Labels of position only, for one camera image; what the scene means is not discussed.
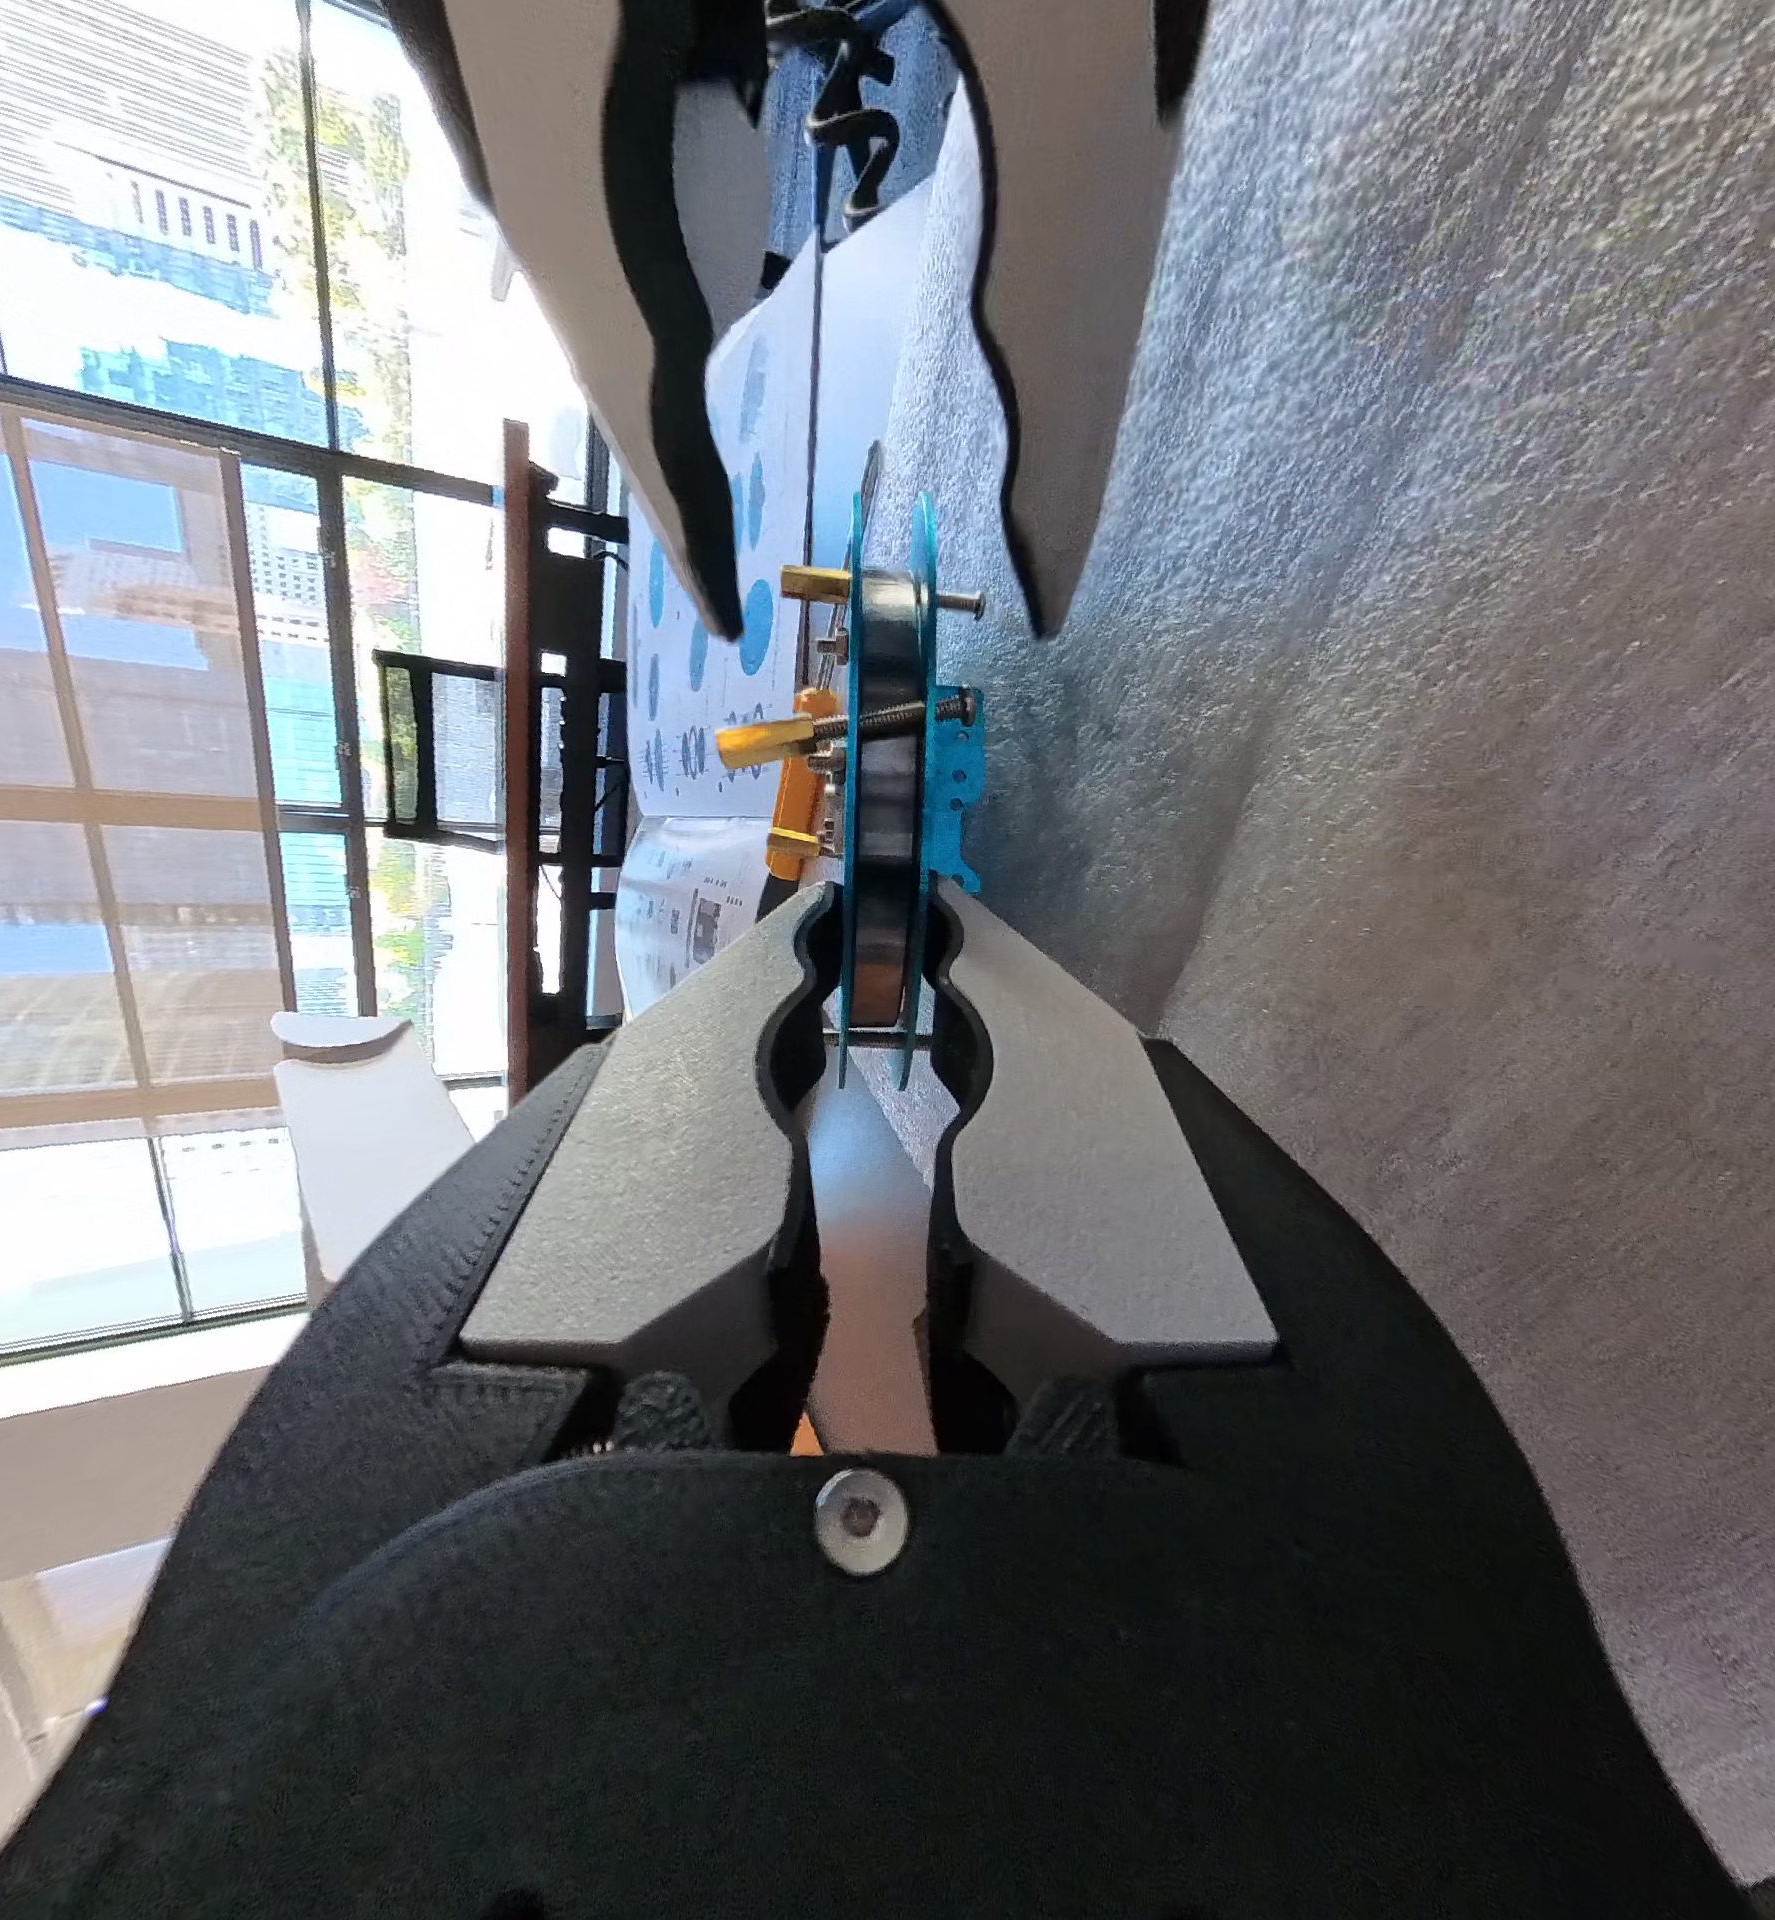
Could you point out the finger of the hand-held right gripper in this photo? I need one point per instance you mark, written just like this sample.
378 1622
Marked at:
1085 227
574 194

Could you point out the long silver screw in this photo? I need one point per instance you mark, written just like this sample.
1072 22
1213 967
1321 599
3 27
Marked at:
944 699
953 603

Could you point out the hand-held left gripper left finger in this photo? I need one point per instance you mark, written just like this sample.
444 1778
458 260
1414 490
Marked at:
633 1188

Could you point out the open instruction manual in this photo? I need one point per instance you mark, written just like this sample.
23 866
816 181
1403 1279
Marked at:
671 899

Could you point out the brass hex standoff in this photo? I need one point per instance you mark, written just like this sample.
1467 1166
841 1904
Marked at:
760 746
814 581

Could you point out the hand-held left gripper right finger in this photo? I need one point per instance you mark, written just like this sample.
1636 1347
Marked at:
1098 1188

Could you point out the large glass window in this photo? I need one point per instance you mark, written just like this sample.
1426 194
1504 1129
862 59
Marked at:
123 599

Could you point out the blue round turntable base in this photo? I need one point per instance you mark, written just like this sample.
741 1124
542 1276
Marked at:
878 748

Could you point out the white curved chair back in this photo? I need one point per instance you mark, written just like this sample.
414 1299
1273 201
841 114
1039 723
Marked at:
371 1142

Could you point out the white foam sheet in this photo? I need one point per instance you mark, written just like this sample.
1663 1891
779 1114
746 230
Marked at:
1426 748

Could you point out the black rectangular frame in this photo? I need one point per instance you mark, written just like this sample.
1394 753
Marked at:
386 748

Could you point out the wood-edged desk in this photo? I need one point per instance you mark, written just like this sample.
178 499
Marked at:
518 748

